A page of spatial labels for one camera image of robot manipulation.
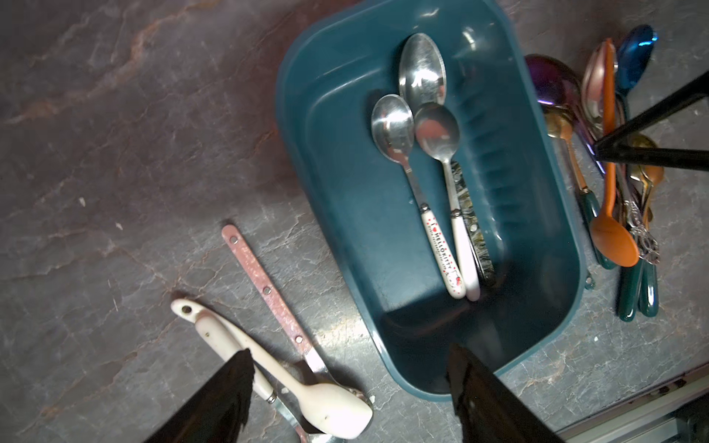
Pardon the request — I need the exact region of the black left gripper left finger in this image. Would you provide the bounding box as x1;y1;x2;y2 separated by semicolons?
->
147;350;255;442

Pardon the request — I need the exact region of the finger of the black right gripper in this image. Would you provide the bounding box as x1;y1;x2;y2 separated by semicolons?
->
592;68;709;173

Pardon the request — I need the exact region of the pink handled spoon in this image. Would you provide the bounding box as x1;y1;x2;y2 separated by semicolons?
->
222;224;372;406

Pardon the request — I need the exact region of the white handle steel spoon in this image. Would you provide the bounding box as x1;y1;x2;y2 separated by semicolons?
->
415;103;481;302

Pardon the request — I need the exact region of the orange plastic spoon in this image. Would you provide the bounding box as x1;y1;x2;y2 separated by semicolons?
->
591;38;639;268

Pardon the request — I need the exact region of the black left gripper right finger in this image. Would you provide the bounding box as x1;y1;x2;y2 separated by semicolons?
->
447;343;562;442

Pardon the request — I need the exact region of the blue metallic spoon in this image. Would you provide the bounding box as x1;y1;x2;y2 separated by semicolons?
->
615;24;657;121

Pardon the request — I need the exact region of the patterned handle steel spoon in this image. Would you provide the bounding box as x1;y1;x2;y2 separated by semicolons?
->
399;33;495;293

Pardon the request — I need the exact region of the aluminium rail frame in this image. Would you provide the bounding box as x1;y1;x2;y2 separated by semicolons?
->
558;364;708;442

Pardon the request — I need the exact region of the gold spoon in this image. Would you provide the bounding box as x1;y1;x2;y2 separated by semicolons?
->
630;134;665;231

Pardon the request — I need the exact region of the purple iridescent spoon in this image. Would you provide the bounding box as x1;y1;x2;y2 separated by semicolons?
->
524;54;606;176

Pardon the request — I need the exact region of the teal plastic storage box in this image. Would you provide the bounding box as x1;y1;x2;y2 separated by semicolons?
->
276;1;586;402

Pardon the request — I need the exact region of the white handled steel spoon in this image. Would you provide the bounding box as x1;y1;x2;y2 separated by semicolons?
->
195;310;343;442

